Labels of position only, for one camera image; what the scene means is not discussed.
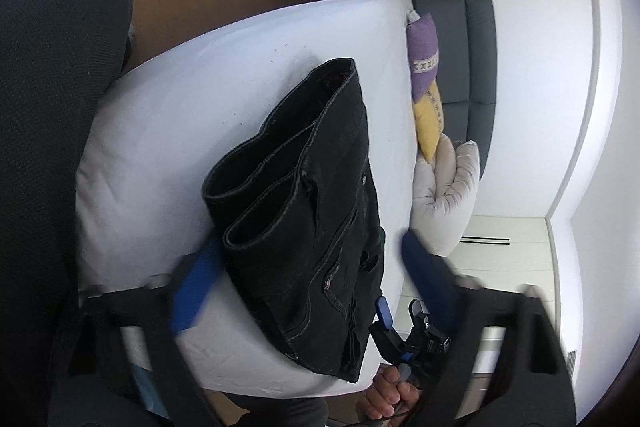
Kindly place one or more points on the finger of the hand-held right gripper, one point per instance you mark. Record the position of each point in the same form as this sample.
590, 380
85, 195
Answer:
427, 327
383, 313

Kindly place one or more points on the grey upholstered headboard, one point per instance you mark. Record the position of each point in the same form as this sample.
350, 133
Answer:
480, 57

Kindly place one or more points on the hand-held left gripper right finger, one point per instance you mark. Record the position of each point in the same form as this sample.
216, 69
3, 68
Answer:
430, 277

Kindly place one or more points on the yellow patterned pillow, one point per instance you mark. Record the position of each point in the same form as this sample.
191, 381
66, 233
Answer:
430, 127

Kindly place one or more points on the person's dark trouser leg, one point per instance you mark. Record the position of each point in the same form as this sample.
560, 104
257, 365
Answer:
50, 107

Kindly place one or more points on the purple patterned pillow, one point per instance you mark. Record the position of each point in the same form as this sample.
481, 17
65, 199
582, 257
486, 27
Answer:
422, 52

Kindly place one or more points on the white puffy cushion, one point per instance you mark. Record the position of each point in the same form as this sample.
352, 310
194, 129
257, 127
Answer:
445, 202

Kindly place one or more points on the bed with white sheet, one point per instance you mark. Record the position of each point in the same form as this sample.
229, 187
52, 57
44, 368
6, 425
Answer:
200, 82

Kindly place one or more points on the black pants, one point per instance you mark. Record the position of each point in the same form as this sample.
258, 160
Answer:
310, 207

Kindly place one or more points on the white wardrobe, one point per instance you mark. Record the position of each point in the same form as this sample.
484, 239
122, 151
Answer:
515, 257

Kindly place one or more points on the person's right hand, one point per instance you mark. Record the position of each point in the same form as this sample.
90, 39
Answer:
387, 399

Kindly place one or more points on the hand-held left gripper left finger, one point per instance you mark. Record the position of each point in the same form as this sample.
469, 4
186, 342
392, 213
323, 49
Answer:
192, 287

